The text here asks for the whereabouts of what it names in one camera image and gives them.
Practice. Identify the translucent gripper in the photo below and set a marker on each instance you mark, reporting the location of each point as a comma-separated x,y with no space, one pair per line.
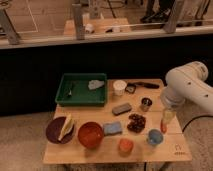
168,115

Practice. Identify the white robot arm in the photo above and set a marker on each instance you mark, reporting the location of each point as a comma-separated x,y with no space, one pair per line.
185,82

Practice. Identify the green plastic tray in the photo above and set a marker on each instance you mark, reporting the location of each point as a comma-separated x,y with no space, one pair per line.
82,95

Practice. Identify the dark utensil in tray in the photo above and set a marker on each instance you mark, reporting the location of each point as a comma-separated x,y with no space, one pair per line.
70,90

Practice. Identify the blue cup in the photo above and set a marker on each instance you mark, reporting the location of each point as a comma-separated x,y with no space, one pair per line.
155,137

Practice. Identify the dark patterned block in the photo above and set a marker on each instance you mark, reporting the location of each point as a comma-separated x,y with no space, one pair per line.
137,123

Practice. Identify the metal cup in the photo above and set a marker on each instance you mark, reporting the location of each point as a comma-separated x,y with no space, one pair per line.
146,103

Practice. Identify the grey rectangular block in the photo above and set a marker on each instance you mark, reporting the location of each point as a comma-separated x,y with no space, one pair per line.
121,109

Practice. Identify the blue sponge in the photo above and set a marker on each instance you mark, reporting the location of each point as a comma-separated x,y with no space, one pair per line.
112,128

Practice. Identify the small black square object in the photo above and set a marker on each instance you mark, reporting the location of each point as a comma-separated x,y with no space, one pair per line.
130,88

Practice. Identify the white paper cup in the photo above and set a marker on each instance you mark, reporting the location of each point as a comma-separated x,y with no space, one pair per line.
119,87

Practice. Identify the orange bowl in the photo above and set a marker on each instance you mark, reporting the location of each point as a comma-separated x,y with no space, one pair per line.
90,135

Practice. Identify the grey crumpled cloth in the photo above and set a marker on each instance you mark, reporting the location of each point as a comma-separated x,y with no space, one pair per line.
95,84

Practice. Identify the yellow banana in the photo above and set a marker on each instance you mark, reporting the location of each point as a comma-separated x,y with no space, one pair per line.
67,127

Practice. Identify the dark maroon plate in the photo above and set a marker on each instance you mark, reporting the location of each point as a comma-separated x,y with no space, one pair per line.
53,131

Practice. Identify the wooden background table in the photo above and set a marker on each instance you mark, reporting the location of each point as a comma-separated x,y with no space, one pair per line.
100,26

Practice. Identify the white object on background table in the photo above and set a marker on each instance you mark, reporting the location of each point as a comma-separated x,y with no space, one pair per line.
89,28

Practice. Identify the black handled tool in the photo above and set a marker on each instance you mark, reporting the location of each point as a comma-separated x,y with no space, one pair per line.
145,84

